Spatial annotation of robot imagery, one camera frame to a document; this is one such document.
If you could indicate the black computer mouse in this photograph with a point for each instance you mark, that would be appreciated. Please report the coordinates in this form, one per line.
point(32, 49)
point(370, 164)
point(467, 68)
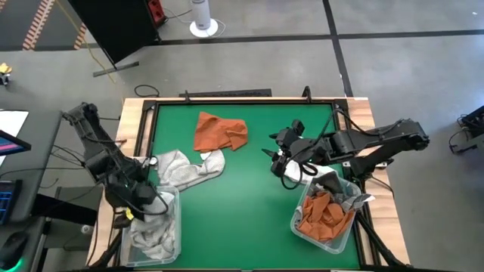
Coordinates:
point(13, 249)

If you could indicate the grey partition foot bar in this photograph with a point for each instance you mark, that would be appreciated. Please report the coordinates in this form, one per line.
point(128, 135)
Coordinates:
point(117, 68)

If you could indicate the black table frame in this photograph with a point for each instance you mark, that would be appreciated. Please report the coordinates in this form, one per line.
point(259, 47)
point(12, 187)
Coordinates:
point(234, 101)

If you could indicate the computer monitor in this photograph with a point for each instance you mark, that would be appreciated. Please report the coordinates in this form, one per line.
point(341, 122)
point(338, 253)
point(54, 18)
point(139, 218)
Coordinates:
point(9, 145)

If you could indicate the light grey waffle towel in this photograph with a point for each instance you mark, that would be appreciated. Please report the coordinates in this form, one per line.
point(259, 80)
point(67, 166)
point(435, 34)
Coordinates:
point(162, 211)
point(151, 242)
point(177, 170)

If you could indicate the black clamp bracket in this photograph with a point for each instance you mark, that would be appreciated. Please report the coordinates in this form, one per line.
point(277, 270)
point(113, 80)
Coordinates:
point(186, 96)
point(306, 94)

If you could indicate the black partition panel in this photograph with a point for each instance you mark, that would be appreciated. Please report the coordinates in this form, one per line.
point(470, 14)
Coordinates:
point(113, 26)

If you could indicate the silver mounting plate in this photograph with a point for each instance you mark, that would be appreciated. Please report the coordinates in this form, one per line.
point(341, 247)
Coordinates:
point(153, 161)
point(383, 163)

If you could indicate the grey desk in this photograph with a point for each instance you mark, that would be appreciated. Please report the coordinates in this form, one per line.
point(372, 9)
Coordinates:
point(36, 189)

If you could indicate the black power strip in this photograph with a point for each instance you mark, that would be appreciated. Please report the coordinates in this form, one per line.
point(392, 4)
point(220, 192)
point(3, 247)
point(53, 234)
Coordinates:
point(227, 93)

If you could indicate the white paper sheet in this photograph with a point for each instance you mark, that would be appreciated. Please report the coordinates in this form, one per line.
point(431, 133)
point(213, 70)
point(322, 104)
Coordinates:
point(13, 122)

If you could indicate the small black object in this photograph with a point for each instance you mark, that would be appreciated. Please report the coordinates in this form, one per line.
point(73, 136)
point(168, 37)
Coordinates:
point(4, 79)

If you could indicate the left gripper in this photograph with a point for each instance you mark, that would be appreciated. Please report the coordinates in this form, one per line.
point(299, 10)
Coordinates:
point(141, 200)

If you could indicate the white towel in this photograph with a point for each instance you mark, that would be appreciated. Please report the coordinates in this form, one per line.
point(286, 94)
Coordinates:
point(293, 174)

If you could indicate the orange towel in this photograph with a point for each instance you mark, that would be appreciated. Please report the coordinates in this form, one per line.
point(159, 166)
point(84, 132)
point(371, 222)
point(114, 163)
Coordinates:
point(321, 219)
point(215, 132)

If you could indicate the black frame strut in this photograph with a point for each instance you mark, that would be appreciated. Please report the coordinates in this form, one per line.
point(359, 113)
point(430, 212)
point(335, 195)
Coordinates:
point(107, 249)
point(383, 247)

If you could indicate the small yellow object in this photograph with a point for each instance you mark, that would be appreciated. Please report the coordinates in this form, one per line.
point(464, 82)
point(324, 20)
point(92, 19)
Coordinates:
point(4, 68)

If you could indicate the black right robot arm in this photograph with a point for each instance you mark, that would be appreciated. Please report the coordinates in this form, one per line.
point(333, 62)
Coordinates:
point(378, 136)

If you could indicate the clear plastic bin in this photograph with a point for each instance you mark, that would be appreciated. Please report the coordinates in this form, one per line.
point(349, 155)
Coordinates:
point(126, 257)
point(334, 245)

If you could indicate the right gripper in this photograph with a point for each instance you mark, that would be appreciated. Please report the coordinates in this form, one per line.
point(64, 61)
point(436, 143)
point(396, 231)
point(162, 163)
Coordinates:
point(293, 151)

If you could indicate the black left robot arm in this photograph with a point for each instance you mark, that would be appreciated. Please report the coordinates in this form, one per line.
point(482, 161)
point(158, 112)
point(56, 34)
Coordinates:
point(89, 128)

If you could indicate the backlit keyboard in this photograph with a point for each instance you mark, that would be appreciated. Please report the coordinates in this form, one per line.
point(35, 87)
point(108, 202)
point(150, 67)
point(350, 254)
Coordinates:
point(7, 202)

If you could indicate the small white round object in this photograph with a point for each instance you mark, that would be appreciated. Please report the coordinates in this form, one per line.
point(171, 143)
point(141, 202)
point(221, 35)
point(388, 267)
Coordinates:
point(86, 229)

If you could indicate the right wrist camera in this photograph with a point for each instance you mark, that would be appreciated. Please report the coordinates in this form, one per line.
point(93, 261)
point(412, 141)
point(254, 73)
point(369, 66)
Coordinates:
point(297, 127)

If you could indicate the green table mat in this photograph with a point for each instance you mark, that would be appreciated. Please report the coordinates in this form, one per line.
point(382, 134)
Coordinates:
point(246, 211)

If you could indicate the red power strip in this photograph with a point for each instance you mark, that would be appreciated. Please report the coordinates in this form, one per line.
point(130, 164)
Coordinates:
point(156, 9)

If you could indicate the black desk foot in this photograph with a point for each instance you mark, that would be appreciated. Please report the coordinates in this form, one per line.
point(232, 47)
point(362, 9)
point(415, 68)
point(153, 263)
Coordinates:
point(68, 211)

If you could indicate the white tower fan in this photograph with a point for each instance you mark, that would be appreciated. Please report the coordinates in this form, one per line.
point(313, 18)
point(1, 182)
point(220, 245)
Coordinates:
point(200, 15)

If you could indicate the black equipment stand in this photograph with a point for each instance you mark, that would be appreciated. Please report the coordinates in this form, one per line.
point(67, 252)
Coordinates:
point(474, 122)

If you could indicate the yellow tag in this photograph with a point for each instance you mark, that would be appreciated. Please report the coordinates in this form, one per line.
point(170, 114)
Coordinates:
point(129, 214)

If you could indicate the dark grey plaid towel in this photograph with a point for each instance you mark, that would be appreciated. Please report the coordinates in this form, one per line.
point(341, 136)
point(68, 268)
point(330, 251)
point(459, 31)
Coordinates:
point(355, 200)

